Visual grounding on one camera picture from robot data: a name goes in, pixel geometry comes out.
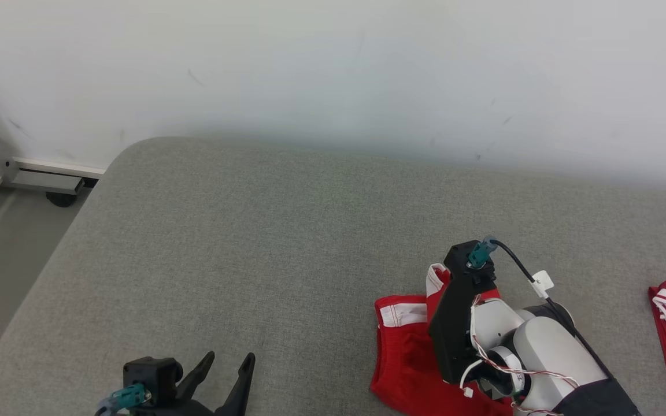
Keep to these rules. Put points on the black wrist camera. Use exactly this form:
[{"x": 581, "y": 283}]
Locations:
[
  {"x": 154, "y": 375},
  {"x": 457, "y": 257}
]

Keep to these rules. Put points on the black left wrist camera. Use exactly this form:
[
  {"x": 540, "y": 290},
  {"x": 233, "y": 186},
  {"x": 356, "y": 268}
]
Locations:
[{"x": 154, "y": 375}]

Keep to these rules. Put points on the black caster wheel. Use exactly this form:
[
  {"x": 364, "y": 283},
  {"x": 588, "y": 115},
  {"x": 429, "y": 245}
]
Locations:
[{"x": 61, "y": 200}]

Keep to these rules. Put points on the teal right camera connector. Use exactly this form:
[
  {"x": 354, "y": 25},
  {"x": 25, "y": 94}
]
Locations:
[{"x": 477, "y": 254}]

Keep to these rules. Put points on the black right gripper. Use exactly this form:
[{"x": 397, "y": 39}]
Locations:
[{"x": 451, "y": 329}]

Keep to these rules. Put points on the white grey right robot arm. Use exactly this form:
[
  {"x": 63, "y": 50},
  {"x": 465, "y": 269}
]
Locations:
[{"x": 552, "y": 358}]

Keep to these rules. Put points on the teal camera connector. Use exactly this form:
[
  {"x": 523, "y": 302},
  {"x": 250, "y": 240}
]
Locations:
[
  {"x": 130, "y": 397},
  {"x": 477, "y": 254}
]

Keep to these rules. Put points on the white frame base rail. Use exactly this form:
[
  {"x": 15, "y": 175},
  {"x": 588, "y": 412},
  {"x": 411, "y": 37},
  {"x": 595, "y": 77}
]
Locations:
[{"x": 50, "y": 179}]

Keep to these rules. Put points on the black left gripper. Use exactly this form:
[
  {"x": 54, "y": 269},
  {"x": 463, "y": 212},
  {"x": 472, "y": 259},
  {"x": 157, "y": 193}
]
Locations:
[{"x": 185, "y": 409}]

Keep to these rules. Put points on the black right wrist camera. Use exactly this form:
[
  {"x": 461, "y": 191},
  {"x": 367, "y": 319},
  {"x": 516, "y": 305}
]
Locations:
[{"x": 457, "y": 257}]

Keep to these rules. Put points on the red white-trimmed shorts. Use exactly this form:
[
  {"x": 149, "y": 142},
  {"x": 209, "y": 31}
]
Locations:
[{"x": 405, "y": 358}]

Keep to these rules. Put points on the teal left camera connector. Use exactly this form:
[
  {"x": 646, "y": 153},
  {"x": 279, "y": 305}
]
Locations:
[{"x": 130, "y": 397}]

